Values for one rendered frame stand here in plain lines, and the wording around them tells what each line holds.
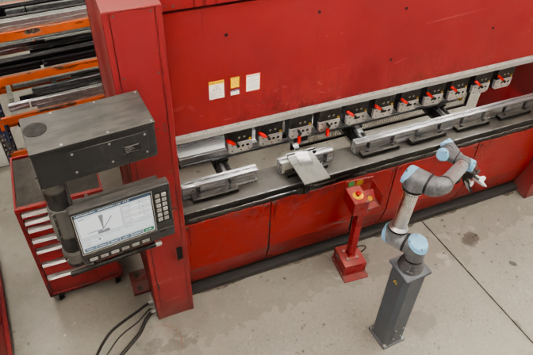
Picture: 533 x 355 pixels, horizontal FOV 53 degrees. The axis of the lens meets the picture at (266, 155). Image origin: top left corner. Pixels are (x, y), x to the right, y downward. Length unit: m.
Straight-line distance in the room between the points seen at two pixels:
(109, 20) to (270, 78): 1.03
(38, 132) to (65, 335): 2.00
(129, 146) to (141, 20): 0.53
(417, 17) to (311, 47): 0.69
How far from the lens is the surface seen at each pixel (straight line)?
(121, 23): 2.34
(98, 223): 2.50
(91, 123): 2.28
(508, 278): 4.51
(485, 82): 4.06
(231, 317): 3.88
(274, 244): 3.86
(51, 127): 2.30
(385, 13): 3.15
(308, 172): 3.37
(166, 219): 2.61
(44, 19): 4.26
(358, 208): 3.58
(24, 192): 3.50
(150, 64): 2.46
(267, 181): 3.47
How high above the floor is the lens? 3.32
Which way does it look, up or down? 42 degrees down
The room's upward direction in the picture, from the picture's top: 2 degrees clockwise
